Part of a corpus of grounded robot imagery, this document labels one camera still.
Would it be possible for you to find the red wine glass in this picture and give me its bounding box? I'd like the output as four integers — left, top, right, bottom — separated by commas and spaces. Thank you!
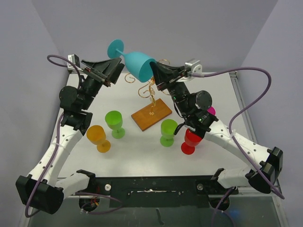
181, 129, 202, 155

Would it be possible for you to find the wooden rack base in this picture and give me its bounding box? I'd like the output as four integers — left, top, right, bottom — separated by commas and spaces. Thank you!
131, 98, 172, 131

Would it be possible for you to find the green wine glass left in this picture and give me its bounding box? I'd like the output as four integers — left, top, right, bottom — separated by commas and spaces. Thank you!
105, 110, 125, 139

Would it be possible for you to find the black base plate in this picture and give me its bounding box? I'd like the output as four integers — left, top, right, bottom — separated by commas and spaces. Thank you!
84, 175, 227, 208

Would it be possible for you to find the magenta wine glass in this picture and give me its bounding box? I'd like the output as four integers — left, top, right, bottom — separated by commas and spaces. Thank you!
207, 106, 216, 115

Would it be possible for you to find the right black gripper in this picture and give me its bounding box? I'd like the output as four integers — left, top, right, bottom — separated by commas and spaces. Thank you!
151, 60, 192, 116

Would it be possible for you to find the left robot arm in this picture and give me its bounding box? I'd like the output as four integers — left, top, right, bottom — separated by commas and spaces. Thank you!
16, 57, 124, 218

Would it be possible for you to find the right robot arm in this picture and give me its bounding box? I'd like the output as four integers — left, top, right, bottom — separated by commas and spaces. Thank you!
150, 62, 284, 199

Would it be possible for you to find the orange wine glass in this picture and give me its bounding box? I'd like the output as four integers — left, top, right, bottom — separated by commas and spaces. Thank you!
86, 125, 111, 153

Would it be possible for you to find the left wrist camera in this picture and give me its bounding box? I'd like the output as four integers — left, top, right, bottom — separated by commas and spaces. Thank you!
67, 54, 80, 73

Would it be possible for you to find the green wine glass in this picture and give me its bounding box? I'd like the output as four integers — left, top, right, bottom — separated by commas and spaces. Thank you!
160, 119, 178, 147
105, 110, 125, 139

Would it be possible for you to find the blue wine glass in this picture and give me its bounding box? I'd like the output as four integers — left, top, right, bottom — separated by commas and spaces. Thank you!
107, 39, 156, 83

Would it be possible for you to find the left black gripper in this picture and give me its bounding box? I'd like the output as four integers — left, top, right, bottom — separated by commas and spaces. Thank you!
80, 58, 124, 110

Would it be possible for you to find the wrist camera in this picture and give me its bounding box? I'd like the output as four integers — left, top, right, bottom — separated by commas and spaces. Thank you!
67, 54, 80, 73
178, 59, 204, 82

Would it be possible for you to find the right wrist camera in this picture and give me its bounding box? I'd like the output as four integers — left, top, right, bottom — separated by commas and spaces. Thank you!
178, 59, 204, 82

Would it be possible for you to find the green wine glass right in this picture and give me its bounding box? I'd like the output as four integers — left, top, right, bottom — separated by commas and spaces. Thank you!
160, 119, 178, 147

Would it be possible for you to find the gold wire glass rack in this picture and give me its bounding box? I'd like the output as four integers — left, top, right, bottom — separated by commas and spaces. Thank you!
124, 73, 156, 107

